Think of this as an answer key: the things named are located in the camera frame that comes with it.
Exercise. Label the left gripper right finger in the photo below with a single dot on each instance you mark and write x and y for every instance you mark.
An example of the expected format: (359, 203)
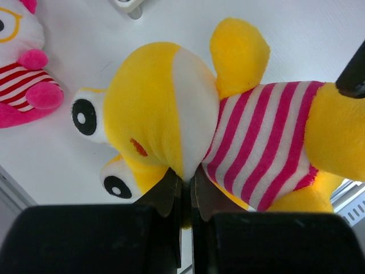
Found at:
(228, 239)

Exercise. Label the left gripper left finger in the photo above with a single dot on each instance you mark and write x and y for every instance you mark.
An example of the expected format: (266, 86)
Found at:
(142, 237)

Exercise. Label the yellow toy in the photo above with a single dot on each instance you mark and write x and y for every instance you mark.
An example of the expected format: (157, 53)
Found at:
(284, 146)

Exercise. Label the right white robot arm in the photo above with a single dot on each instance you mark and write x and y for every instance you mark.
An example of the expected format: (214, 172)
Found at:
(350, 83)

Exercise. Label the grey slotted cable duct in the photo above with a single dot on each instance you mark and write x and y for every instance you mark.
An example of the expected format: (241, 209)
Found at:
(348, 202)

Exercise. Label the left aluminium frame post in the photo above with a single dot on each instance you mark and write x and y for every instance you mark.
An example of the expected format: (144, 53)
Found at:
(13, 195)

